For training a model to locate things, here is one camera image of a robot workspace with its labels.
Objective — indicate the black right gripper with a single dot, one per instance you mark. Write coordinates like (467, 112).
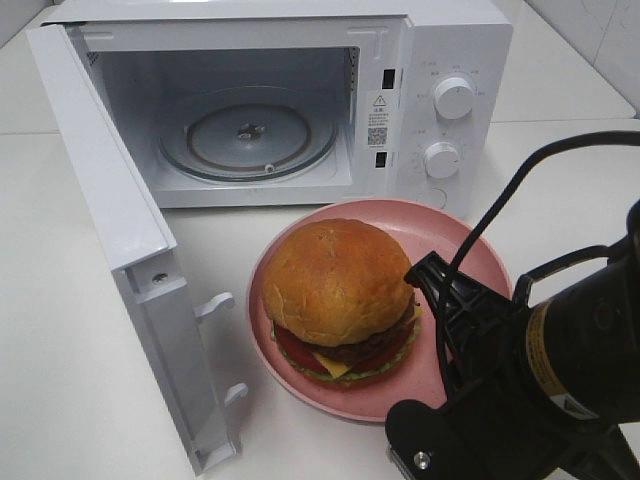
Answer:
(494, 423)

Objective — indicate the glass microwave turntable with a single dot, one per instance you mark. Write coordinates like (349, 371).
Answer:
(247, 134)

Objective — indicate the toy hamburger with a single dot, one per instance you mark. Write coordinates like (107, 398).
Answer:
(339, 305)

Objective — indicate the white microwave knob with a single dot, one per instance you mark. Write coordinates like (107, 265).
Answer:
(442, 160)
(453, 97)

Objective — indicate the white microwave door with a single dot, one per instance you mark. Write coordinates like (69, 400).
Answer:
(101, 135)

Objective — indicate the pink round plate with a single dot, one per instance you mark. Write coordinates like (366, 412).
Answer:
(420, 230)

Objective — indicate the round white door button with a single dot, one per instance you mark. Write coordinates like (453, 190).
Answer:
(433, 197)

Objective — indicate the white microwave oven body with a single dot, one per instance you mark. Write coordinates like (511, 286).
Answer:
(376, 62)

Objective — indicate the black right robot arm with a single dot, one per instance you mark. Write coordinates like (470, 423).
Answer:
(543, 380)

